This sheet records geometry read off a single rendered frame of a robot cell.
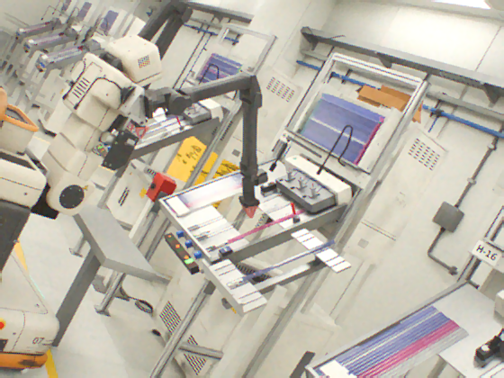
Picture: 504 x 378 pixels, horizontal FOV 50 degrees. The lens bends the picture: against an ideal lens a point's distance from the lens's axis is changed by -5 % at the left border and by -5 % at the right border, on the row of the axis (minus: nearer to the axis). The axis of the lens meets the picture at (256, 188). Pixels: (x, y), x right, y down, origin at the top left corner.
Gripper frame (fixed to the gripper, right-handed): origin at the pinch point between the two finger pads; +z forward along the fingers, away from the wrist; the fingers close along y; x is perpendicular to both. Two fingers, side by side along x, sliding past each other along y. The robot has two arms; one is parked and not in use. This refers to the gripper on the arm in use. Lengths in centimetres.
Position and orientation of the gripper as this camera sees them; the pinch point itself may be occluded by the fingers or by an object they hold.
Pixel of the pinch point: (250, 216)
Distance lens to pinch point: 270.3
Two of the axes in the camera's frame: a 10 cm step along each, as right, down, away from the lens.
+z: 0.6, 9.0, 4.4
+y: -4.7, -3.6, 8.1
